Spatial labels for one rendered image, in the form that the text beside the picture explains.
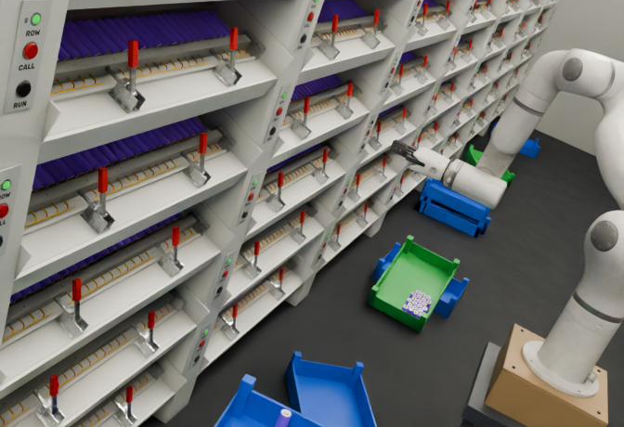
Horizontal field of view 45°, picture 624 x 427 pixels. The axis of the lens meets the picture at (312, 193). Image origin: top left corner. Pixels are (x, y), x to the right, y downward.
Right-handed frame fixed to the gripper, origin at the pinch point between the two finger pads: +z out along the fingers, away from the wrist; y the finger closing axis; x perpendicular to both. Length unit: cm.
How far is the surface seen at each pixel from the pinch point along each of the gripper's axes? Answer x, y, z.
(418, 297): -51, 23, -20
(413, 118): -9, 65, 13
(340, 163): -10.3, -5.2, 12.8
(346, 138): -2.7, -5.0, 13.8
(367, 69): 18.0, -5.0, 15.3
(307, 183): -10.7, -27.1, 13.0
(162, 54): 32, -105, 16
